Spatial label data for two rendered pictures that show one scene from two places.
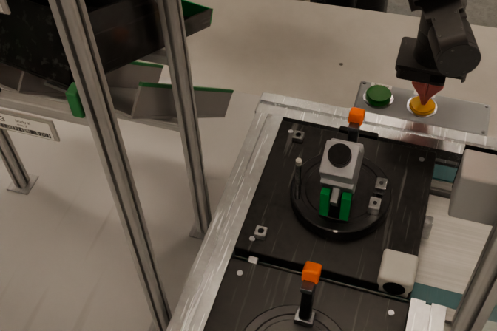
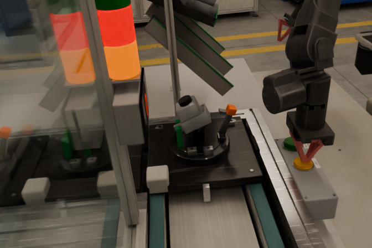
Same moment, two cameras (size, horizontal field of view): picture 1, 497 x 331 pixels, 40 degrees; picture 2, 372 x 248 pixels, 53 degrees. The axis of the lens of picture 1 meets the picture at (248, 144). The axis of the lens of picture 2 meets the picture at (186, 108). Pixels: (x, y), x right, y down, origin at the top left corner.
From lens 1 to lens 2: 0.87 m
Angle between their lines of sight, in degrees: 54
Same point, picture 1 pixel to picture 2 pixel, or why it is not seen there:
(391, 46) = not seen: outside the picture
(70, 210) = (169, 102)
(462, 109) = (318, 183)
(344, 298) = (133, 164)
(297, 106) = (257, 120)
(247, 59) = not seen: hidden behind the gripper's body
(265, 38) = (327, 117)
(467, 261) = (201, 227)
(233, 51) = not seen: hidden behind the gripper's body
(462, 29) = (277, 76)
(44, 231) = (155, 101)
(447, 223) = (226, 211)
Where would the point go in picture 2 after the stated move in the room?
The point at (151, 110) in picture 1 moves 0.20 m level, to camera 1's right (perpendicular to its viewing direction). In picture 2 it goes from (158, 37) to (191, 63)
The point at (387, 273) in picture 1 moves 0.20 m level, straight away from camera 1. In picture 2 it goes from (149, 169) to (244, 161)
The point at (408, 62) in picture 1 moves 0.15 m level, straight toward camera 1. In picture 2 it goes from (293, 115) to (222, 123)
